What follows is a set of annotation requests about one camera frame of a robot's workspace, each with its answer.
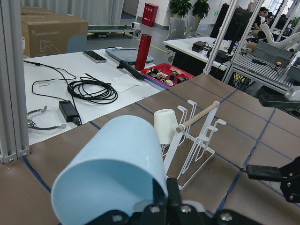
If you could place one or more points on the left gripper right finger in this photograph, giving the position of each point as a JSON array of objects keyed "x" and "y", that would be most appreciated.
[{"x": 175, "y": 208}]

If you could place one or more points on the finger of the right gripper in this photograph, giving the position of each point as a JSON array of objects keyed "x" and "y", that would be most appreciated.
[{"x": 280, "y": 101}]

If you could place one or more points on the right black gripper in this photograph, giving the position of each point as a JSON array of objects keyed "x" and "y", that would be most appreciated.
[{"x": 288, "y": 175}]

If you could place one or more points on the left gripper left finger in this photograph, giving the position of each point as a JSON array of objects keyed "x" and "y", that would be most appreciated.
[{"x": 159, "y": 204}]

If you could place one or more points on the light blue cup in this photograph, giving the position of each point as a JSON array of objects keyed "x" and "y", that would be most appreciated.
[{"x": 113, "y": 171}]

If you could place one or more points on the cream white plastic cup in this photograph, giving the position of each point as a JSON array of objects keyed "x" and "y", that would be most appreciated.
[{"x": 165, "y": 123}]

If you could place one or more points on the black computer monitor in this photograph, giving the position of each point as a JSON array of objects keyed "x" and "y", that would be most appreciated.
[{"x": 235, "y": 30}]

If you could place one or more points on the red parts bin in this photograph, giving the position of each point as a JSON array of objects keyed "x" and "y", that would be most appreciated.
[{"x": 166, "y": 75}]

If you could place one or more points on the black power adapter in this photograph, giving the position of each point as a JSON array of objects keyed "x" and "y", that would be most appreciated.
[{"x": 69, "y": 112}]

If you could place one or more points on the red thermos bottle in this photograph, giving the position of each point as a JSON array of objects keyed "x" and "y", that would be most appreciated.
[{"x": 143, "y": 51}]

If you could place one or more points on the blue teach pendant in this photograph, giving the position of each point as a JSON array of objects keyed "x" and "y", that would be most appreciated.
[{"x": 126, "y": 54}]

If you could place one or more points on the red fire cabinet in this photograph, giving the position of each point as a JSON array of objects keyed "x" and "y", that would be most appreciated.
[{"x": 149, "y": 14}]

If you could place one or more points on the black smartphone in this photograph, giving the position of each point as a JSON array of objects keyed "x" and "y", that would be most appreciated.
[{"x": 94, "y": 56}]

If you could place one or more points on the cardboard box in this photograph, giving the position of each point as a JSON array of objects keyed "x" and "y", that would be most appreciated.
[{"x": 51, "y": 34}]

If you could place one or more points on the white wire cup rack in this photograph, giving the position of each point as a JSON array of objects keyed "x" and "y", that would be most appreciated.
[{"x": 200, "y": 143}]

